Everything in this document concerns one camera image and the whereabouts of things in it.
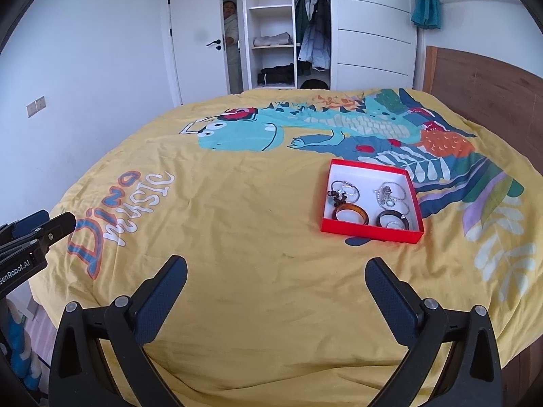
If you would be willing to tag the black bag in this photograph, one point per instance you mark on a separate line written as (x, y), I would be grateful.
(314, 84)

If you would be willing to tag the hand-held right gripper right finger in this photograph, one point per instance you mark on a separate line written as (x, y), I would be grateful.
(392, 301)

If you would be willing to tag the wooden headboard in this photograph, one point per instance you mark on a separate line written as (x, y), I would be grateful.
(488, 89)

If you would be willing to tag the dark beaded earring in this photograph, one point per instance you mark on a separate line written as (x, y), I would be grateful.
(337, 197)

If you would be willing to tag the yellow printed bedspread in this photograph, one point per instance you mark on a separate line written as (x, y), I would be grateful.
(254, 288)

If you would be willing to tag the red jewelry box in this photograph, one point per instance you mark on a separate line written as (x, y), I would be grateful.
(369, 233)

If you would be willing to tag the brown tortoiseshell bangle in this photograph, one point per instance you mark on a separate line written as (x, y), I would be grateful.
(336, 212)

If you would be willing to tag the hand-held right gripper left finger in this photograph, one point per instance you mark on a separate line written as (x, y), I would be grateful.
(159, 301)

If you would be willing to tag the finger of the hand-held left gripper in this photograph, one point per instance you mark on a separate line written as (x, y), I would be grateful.
(61, 224)
(29, 221)

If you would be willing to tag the wall switch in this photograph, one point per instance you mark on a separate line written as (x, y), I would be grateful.
(36, 106)

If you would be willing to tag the white door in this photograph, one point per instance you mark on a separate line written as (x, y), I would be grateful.
(195, 42)

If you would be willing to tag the large silver bangle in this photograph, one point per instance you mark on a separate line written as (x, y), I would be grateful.
(332, 187)

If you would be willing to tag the folded black clothes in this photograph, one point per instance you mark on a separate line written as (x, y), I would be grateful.
(278, 75)

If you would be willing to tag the white wardrobe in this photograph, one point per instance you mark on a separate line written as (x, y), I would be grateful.
(369, 25)

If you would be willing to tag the hanging jackets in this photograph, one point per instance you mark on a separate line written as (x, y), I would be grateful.
(314, 34)

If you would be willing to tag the black bangle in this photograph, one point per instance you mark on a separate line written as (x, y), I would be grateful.
(382, 214)

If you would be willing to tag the folded light clothes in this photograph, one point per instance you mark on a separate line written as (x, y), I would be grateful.
(273, 40)

